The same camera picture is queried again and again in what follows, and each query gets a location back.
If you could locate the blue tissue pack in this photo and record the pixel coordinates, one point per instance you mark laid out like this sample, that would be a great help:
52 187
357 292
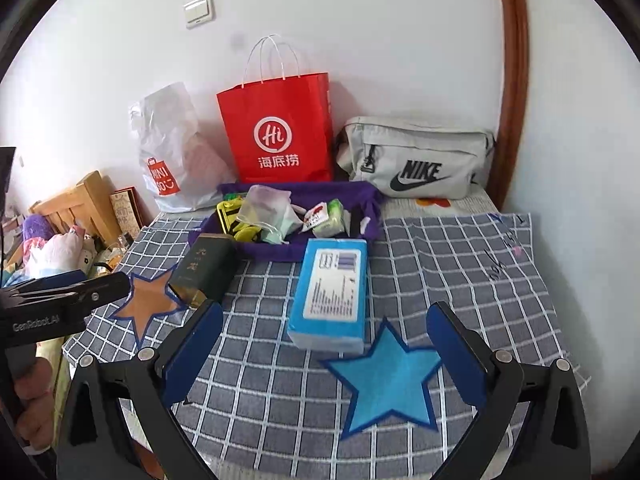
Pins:
330 295

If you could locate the red and white small packet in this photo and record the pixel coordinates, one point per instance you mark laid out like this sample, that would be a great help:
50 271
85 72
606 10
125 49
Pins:
315 216

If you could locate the white light switch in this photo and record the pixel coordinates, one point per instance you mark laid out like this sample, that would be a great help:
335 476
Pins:
199 11

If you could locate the dark green tin box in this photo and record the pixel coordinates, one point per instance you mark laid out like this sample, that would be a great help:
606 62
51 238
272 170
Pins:
202 270

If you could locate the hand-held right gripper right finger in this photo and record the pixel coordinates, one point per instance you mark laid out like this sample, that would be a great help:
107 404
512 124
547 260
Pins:
457 355

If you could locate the green wipes packet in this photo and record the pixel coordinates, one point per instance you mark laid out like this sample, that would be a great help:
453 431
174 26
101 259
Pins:
225 215

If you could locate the purple fabric tray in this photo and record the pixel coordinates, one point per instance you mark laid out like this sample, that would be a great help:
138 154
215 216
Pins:
280 252

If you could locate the patterned book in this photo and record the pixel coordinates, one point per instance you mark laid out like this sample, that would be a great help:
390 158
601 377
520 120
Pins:
126 212

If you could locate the purple plush toy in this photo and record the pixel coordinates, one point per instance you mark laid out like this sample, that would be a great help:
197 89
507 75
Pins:
36 226

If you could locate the white plastic bag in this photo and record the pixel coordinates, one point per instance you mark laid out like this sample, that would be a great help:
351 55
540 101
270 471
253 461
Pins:
170 150

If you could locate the brown wooden door frame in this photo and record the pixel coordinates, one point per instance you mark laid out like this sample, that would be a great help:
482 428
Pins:
515 85

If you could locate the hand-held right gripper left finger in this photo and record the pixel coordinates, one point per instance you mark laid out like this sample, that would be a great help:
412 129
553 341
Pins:
192 355

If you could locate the red paper bag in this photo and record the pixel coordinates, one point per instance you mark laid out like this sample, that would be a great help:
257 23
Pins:
280 135

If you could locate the person's left hand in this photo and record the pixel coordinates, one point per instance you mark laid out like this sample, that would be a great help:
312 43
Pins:
37 400

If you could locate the wooden headboard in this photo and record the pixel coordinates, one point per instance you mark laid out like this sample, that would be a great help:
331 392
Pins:
80 202

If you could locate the green wet wipe packet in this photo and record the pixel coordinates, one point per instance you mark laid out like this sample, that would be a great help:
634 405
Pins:
262 202

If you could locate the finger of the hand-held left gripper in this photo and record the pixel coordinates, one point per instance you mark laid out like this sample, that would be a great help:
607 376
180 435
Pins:
105 287
55 280

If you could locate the grey checked blanket with stars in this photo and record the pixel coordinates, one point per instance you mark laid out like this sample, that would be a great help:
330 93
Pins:
450 270

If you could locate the pale green tissue pack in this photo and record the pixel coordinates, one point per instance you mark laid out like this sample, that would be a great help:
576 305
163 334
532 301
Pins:
327 227
336 209

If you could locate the grey waist bag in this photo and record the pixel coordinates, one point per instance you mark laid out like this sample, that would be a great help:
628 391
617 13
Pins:
415 155

